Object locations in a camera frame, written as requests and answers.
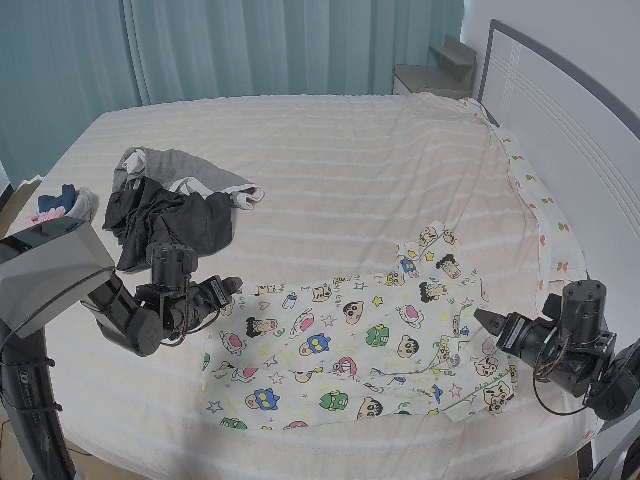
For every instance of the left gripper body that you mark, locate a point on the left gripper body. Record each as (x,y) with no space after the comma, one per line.
(221,295)

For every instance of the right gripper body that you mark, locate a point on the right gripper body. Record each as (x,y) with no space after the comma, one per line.
(520,338)

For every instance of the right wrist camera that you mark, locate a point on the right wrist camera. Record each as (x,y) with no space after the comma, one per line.
(552,305)

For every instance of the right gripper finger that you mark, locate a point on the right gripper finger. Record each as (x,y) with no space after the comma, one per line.
(490,320)

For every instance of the pink garment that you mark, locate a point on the pink garment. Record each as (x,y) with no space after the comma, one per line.
(52,214)

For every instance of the white printed pyjama top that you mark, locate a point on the white printed pyjama top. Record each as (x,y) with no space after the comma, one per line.
(350,358)

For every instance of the white and blue sweater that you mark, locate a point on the white and blue sweater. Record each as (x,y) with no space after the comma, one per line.
(50,202)

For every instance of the black garment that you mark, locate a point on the black garment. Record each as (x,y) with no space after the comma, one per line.
(190,223)

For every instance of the grey bedside table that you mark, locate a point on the grey bedside table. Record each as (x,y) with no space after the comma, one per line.
(430,78)

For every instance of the bed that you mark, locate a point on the bed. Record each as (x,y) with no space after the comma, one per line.
(350,168)

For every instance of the blue-green curtain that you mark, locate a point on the blue-green curtain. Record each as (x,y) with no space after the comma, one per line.
(60,68)
(290,33)

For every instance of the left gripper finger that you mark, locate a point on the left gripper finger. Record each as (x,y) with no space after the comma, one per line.
(235,286)

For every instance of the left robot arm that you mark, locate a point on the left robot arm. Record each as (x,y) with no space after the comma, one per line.
(50,278)

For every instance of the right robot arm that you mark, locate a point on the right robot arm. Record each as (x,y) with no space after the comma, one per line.
(582,318)

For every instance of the grey and white garment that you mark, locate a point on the grey and white garment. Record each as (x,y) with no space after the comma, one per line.
(185,168)

